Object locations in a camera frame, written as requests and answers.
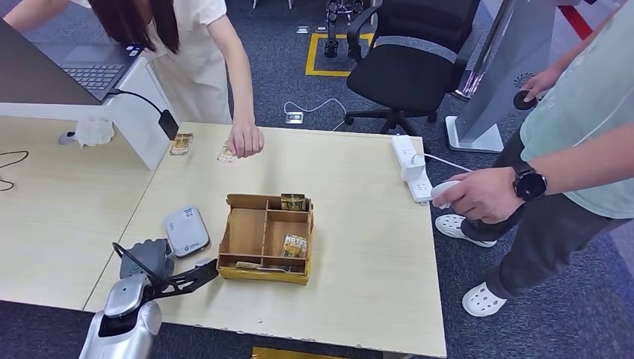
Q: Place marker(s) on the person's left hand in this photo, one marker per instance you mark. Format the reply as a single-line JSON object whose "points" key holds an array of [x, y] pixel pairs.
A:
{"points": [[483, 195], [245, 141]]}

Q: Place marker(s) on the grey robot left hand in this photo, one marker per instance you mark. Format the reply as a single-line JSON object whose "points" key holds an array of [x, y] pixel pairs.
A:
{"points": [[146, 257]]}

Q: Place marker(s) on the person's right hand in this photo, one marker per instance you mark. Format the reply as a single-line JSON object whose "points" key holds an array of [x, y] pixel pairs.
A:
{"points": [[540, 84]]}

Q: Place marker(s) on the black round controller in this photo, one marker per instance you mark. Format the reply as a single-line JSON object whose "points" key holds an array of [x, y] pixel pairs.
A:
{"points": [[523, 100]]}

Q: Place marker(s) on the white handheld controller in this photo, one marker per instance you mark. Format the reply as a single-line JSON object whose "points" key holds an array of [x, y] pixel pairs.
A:
{"points": [[441, 191]]}

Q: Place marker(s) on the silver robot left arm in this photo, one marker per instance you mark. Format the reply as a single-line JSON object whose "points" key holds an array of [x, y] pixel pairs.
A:
{"points": [[124, 297]]}

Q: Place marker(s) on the person's left forearm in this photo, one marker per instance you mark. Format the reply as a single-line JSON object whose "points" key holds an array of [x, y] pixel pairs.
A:
{"points": [[243, 94], [594, 163]]}

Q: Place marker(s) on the person's right forearm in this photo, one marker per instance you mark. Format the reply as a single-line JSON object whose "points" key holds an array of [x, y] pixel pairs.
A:
{"points": [[584, 47], [25, 15]]}

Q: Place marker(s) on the grey card reader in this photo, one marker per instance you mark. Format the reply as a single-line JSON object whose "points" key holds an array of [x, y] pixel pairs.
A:
{"points": [[186, 231]]}

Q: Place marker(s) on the person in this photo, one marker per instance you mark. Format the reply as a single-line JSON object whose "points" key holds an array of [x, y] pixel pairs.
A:
{"points": [[198, 74], [594, 99]]}

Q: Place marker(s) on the green gold room key card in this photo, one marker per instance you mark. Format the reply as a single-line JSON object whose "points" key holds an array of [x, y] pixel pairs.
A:
{"points": [[293, 202]]}

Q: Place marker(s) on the room key card HOTEL print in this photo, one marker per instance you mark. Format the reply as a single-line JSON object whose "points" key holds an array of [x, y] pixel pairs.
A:
{"points": [[294, 246]]}

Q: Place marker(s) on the silver kiosk stand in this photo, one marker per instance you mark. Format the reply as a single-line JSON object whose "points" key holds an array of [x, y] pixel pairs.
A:
{"points": [[500, 84]]}

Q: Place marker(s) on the white clog shoe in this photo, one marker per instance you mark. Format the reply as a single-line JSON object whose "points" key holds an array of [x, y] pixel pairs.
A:
{"points": [[481, 299], [463, 230]]}

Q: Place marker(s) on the black smartwatch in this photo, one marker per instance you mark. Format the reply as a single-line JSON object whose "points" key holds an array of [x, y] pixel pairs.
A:
{"points": [[530, 184]]}

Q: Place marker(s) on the metal floor socket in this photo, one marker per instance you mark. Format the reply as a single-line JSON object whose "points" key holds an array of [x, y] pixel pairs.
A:
{"points": [[294, 118]]}

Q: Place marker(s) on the white plug charger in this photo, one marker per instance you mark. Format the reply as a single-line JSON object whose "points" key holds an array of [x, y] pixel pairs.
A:
{"points": [[412, 168]]}

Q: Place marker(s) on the white power strip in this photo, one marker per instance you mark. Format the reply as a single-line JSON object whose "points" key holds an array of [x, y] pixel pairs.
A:
{"points": [[408, 148]]}

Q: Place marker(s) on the wooden organizer box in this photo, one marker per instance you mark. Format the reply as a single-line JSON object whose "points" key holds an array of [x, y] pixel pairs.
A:
{"points": [[247, 233]]}

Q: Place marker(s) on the white raised desk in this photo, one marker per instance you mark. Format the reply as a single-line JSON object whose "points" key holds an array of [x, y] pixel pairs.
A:
{"points": [[138, 124]]}

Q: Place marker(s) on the yellow floor tape square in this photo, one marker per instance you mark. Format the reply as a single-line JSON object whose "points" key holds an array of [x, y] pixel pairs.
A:
{"points": [[311, 54]]}

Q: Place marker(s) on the grey floor plate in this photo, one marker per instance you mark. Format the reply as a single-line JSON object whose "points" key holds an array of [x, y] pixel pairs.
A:
{"points": [[302, 29]]}

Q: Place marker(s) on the black robot legs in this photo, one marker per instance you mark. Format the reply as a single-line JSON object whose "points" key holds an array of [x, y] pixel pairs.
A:
{"points": [[331, 48]]}

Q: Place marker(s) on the black office chair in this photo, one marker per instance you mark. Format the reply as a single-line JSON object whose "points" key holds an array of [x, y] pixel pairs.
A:
{"points": [[406, 74]]}

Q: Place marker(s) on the white crumpled tissue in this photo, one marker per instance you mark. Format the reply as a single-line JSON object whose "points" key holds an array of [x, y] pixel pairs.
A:
{"points": [[94, 133]]}

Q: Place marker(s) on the grey desk grommet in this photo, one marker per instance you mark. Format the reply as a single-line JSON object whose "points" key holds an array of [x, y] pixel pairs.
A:
{"points": [[65, 137]]}

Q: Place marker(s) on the dark grey laptop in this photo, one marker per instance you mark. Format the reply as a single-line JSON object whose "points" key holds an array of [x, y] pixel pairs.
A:
{"points": [[94, 74]]}

